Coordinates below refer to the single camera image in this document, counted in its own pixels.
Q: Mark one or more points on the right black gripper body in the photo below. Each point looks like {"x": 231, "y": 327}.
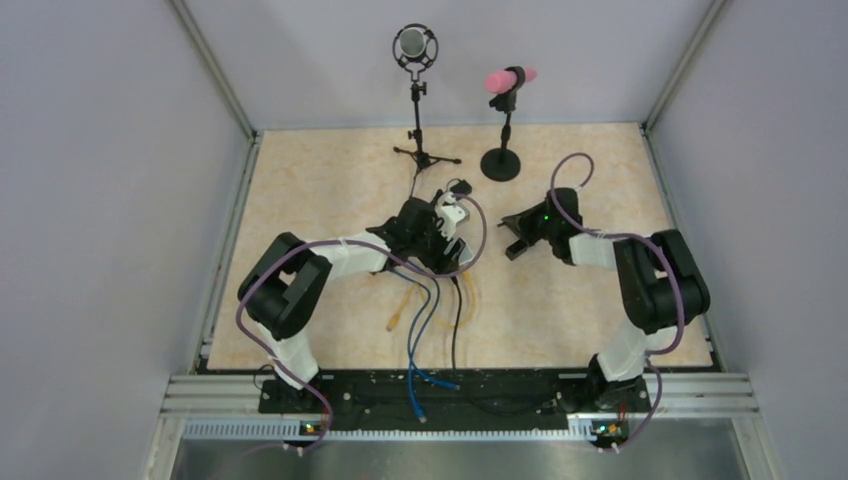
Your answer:
{"x": 534, "y": 226}

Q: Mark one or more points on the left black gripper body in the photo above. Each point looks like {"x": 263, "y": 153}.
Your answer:
{"x": 430, "y": 246}

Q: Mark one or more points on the white network switch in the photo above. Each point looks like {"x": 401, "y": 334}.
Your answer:
{"x": 466, "y": 253}

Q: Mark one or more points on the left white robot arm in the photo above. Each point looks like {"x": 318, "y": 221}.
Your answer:
{"x": 282, "y": 290}

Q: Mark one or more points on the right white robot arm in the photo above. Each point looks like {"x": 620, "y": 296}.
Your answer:
{"x": 661, "y": 287}

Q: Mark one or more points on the black power adapter upper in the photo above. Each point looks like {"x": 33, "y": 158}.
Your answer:
{"x": 461, "y": 187}

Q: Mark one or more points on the black round-base microphone stand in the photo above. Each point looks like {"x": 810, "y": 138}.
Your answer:
{"x": 502, "y": 164}

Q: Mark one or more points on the pink foam microphone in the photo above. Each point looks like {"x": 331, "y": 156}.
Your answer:
{"x": 502, "y": 81}

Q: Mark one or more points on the black tripod microphone stand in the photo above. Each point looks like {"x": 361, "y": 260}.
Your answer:
{"x": 420, "y": 157}

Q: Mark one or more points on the grey studio microphone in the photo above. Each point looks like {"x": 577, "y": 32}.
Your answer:
{"x": 415, "y": 48}

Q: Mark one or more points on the blue ethernet cable short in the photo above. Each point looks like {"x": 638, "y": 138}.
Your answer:
{"x": 421, "y": 328}

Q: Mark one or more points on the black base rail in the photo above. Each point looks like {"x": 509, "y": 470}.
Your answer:
{"x": 476, "y": 400}

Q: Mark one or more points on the blue ethernet cable long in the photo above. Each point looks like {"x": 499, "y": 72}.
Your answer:
{"x": 414, "y": 331}

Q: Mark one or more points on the white slotted cable duct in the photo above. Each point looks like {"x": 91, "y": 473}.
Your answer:
{"x": 303, "y": 431}

